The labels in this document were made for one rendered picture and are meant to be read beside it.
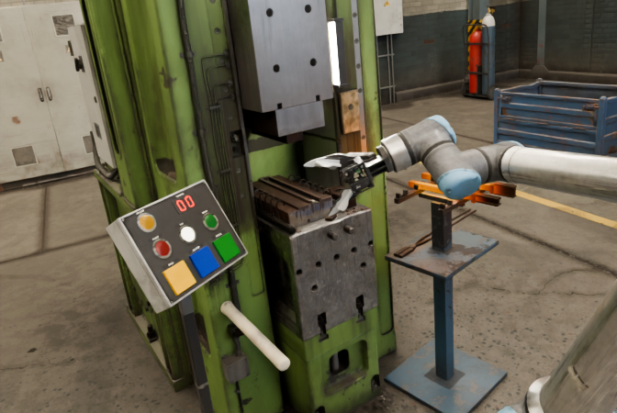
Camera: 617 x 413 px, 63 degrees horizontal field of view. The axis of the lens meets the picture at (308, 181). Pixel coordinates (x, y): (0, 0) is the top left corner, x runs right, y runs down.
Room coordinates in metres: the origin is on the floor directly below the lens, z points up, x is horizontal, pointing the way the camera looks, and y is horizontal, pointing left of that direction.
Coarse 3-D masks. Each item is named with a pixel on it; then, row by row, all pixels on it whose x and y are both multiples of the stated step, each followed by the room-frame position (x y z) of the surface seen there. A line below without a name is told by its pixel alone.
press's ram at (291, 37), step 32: (256, 0) 1.73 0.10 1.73; (288, 0) 1.79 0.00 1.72; (320, 0) 1.86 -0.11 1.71; (256, 32) 1.72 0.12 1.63; (288, 32) 1.79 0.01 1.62; (320, 32) 1.85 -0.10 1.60; (256, 64) 1.72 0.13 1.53; (288, 64) 1.78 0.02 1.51; (320, 64) 1.85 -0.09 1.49; (256, 96) 1.74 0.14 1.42; (288, 96) 1.77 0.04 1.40; (320, 96) 1.84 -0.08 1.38
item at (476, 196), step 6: (420, 186) 1.99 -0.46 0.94; (426, 186) 1.97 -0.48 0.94; (432, 186) 1.94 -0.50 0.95; (438, 192) 1.92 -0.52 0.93; (468, 198) 1.82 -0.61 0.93; (474, 198) 1.79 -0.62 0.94; (480, 198) 1.79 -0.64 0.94; (486, 198) 1.77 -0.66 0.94; (492, 198) 1.74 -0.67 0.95; (498, 198) 1.73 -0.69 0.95; (486, 204) 1.76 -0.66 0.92; (492, 204) 1.74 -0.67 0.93; (498, 204) 1.73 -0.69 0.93
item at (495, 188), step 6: (426, 174) 2.11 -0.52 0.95; (480, 186) 1.91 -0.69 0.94; (486, 186) 1.89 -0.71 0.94; (492, 186) 1.86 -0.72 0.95; (498, 186) 1.87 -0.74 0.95; (504, 186) 1.84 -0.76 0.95; (510, 186) 1.82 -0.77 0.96; (516, 186) 1.83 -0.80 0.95; (492, 192) 1.86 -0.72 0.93; (498, 192) 1.86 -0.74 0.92; (504, 192) 1.85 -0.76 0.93; (510, 192) 1.83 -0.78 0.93
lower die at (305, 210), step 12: (264, 180) 2.11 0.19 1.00; (288, 180) 2.10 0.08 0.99; (276, 192) 1.96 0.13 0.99; (288, 192) 1.92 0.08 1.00; (312, 192) 1.91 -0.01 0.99; (264, 204) 1.90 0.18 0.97; (288, 204) 1.82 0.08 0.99; (300, 204) 1.80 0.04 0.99; (312, 204) 1.80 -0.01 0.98; (324, 204) 1.82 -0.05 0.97; (276, 216) 1.82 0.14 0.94; (288, 216) 1.74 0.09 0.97; (300, 216) 1.77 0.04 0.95; (312, 216) 1.79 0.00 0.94; (324, 216) 1.82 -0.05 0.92
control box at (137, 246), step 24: (192, 192) 1.50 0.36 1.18; (168, 216) 1.39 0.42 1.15; (192, 216) 1.44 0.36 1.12; (216, 216) 1.50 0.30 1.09; (120, 240) 1.29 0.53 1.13; (144, 240) 1.29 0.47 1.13; (168, 240) 1.33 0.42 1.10; (192, 240) 1.38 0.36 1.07; (240, 240) 1.49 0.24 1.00; (144, 264) 1.24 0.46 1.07; (168, 264) 1.28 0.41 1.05; (192, 264) 1.33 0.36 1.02; (144, 288) 1.26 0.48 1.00; (168, 288) 1.23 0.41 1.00; (192, 288) 1.28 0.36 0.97
